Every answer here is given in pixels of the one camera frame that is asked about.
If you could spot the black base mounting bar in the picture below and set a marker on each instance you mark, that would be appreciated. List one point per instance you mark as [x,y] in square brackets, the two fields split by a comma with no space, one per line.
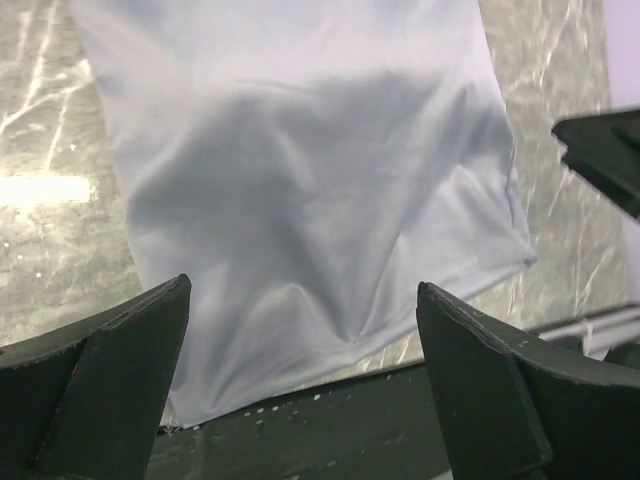
[419,421]

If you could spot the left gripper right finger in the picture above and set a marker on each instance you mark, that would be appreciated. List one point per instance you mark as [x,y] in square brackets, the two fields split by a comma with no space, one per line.
[511,405]

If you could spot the aluminium frame rail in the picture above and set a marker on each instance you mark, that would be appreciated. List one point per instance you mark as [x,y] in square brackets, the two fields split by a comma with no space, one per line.
[595,333]

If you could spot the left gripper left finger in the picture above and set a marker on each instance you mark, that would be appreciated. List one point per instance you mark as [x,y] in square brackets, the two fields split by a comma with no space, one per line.
[85,401]

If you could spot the grey pillowcase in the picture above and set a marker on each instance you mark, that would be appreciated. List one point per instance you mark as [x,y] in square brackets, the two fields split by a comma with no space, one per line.
[306,164]

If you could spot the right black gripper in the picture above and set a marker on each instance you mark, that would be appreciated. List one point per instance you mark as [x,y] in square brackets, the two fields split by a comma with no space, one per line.
[603,149]

